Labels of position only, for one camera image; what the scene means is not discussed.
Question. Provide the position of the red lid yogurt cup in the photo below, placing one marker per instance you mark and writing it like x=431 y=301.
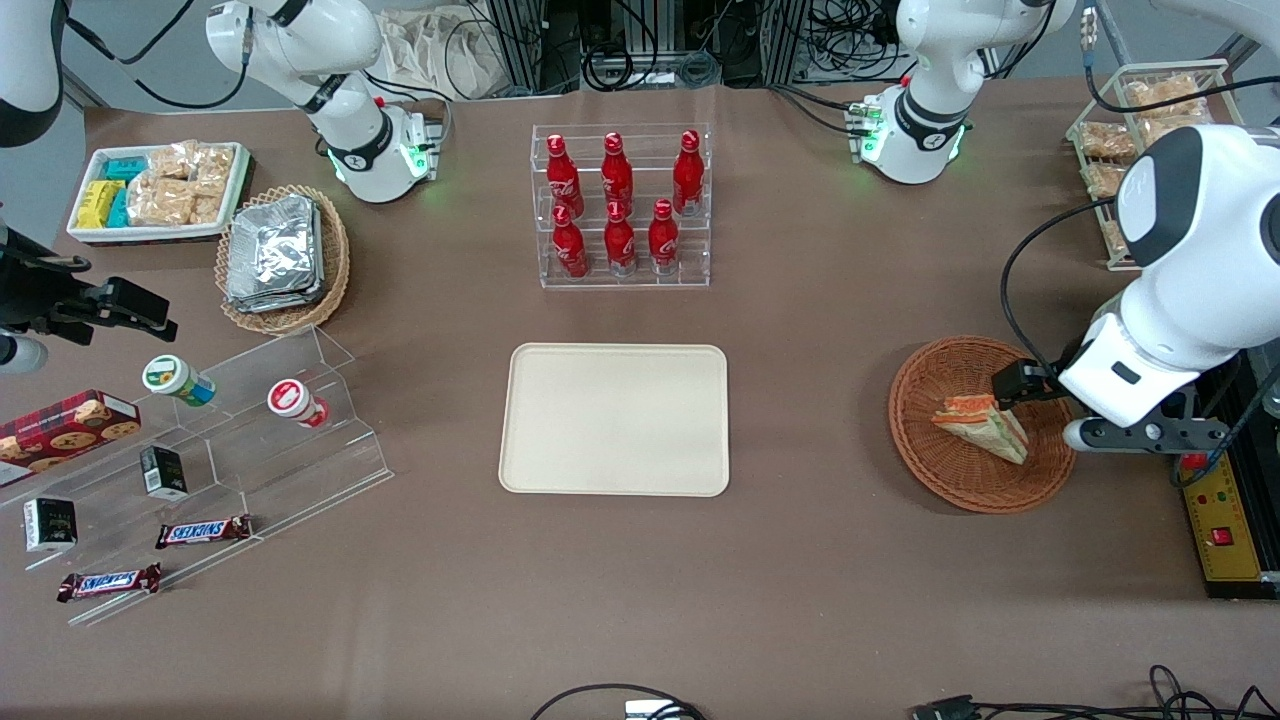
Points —
x=292 y=400

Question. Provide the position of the red cola bottle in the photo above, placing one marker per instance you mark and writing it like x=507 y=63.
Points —
x=663 y=240
x=562 y=175
x=688 y=175
x=617 y=170
x=620 y=242
x=570 y=245

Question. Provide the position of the Snickers chocolate bar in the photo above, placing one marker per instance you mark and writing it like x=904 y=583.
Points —
x=108 y=582
x=203 y=531

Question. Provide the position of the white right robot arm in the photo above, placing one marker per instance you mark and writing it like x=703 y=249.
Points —
x=290 y=40

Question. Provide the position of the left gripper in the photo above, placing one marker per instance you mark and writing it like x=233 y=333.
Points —
x=1052 y=382

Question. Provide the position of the red tartan cookie box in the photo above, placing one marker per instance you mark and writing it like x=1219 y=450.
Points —
x=65 y=435

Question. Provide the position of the clear acrylic bottle rack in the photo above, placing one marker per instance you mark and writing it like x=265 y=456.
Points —
x=625 y=282

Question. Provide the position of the clear acrylic stepped stand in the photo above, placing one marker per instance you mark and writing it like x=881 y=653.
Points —
x=250 y=470

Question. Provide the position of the oval tan wicker basket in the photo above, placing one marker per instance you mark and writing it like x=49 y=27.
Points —
x=338 y=265

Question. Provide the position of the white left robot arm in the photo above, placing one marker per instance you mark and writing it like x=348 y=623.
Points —
x=1215 y=250

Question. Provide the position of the white plug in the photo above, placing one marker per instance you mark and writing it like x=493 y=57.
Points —
x=650 y=709

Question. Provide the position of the white cloth bag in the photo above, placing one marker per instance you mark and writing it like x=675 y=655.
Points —
x=440 y=50

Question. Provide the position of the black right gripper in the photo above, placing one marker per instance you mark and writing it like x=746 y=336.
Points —
x=32 y=291

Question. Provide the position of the silver foil packet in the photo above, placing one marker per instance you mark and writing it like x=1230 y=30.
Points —
x=275 y=250
x=270 y=304

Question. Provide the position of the round brown wicker basket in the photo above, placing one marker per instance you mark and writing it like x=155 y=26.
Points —
x=950 y=470

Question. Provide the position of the yellow power strip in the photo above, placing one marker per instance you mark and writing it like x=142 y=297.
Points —
x=1225 y=560

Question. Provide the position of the beige plastic tray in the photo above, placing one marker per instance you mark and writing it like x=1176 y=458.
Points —
x=615 y=420

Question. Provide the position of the clear bagged pastry pack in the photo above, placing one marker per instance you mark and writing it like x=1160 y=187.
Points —
x=1106 y=140
x=1175 y=128
x=1103 y=180
x=1115 y=240
x=1162 y=92

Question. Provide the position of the white rectangular snack tray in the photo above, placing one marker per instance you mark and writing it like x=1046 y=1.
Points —
x=140 y=236

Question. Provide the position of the yellow snack pack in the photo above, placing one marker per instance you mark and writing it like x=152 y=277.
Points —
x=97 y=205

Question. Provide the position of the green lid yogurt cup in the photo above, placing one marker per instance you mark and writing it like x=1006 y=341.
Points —
x=175 y=379

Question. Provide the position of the teal snack pack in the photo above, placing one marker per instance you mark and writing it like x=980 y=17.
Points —
x=119 y=208
x=126 y=169

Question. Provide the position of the small black carton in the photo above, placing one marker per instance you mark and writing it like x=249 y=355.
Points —
x=164 y=473
x=50 y=525

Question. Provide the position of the triangular sandwich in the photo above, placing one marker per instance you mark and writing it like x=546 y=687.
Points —
x=985 y=428

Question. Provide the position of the clear rice cracker pack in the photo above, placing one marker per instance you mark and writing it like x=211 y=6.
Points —
x=217 y=167
x=172 y=161
x=207 y=208
x=158 y=203

